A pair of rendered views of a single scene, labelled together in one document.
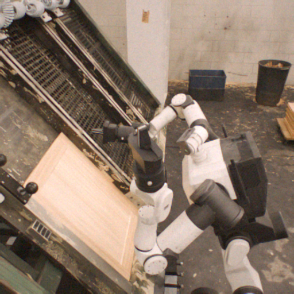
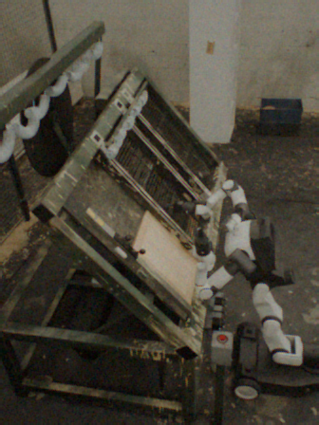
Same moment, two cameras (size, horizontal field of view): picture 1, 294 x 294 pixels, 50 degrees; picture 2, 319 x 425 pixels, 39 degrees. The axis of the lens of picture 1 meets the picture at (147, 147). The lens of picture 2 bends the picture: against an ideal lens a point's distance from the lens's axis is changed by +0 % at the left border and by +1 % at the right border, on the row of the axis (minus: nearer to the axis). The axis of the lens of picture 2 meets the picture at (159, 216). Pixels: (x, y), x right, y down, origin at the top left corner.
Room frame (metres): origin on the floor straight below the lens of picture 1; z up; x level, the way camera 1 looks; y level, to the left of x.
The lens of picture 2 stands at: (-1.16, -0.05, 3.10)
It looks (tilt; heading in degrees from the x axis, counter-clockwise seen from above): 37 degrees down; 8
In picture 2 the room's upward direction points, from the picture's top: 4 degrees counter-clockwise
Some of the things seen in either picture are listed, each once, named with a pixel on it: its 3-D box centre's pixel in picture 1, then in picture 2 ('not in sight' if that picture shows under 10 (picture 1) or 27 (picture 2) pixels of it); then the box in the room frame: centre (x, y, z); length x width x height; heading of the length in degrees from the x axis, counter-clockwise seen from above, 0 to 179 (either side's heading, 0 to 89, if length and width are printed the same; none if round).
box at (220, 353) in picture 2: not in sight; (221, 348); (0.53, -0.13, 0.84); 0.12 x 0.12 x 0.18; 85
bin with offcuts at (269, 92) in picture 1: (270, 82); not in sight; (5.01, -2.04, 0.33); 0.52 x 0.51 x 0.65; 171
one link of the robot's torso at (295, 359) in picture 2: not in sight; (287, 349); (0.98, -0.63, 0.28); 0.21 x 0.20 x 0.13; 85
